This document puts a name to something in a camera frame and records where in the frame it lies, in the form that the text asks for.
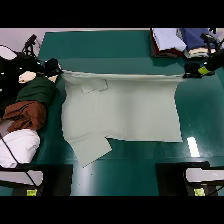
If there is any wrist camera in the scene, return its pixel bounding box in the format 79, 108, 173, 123
22, 33, 41, 59
199, 32, 220, 55

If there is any pale lilac garment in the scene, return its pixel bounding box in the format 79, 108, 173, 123
151, 27, 188, 53

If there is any white garment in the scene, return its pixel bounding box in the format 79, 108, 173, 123
0, 127, 42, 170

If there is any pale grey T-shirt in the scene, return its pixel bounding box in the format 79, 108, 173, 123
60, 69, 187, 168

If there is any beige garment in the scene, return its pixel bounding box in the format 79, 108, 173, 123
18, 70, 60, 85

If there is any black cable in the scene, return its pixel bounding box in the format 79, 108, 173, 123
0, 132, 38, 188

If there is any brown garment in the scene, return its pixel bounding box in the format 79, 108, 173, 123
2, 100, 48, 133

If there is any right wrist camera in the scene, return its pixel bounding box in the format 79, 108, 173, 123
199, 32, 220, 55

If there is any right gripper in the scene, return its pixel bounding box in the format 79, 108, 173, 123
182, 61, 205, 80

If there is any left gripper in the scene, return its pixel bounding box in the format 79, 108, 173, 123
44, 57, 63, 79

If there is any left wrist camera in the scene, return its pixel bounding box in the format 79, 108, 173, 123
22, 33, 41, 59

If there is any pale pink garment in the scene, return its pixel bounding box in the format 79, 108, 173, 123
185, 47, 218, 60

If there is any blue garment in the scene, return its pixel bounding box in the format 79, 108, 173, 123
179, 27, 215, 52

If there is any dark green garment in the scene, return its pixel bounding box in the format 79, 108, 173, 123
15, 76, 58, 108

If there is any dark red garment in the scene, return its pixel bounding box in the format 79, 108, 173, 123
149, 29, 184, 60

